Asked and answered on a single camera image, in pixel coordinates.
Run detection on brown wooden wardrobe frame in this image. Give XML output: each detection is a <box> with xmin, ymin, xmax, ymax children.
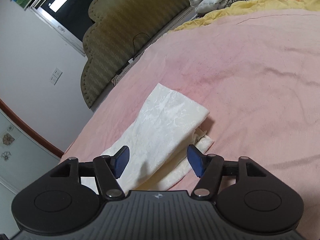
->
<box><xmin>0</xmin><ymin>99</ymin><xmax>63</xmax><ymax>159</ymax></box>

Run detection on frosted glass wardrobe door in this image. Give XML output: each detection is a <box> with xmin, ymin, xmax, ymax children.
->
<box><xmin>1</xmin><ymin>112</ymin><xmax>59</xmax><ymax>238</ymax></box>

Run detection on cream white pants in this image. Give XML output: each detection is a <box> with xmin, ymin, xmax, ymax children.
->
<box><xmin>80</xmin><ymin>82</ymin><xmax>215</xmax><ymax>191</ymax></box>

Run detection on yellow quilt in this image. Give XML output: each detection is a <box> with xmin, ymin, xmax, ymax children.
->
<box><xmin>174</xmin><ymin>0</ymin><xmax>319</xmax><ymax>31</ymax></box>

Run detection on black charging cable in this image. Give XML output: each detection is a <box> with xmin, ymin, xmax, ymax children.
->
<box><xmin>117</xmin><ymin>32</ymin><xmax>152</xmax><ymax>75</ymax></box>

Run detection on white wall socket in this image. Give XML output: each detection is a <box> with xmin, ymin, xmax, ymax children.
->
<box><xmin>49</xmin><ymin>68</ymin><xmax>62</xmax><ymax>85</ymax></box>

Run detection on dark window with frame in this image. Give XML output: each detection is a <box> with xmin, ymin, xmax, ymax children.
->
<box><xmin>29</xmin><ymin>0</ymin><xmax>93</xmax><ymax>55</ymax></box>

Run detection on olive green padded headboard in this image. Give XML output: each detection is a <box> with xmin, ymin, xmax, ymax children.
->
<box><xmin>80</xmin><ymin>0</ymin><xmax>189</xmax><ymax>107</ymax></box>

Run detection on pink bed blanket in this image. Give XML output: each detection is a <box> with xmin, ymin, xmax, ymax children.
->
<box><xmin>64</xmin><ymin>9</ymin><xmax>319</xmax><ymax>239</ymax></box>

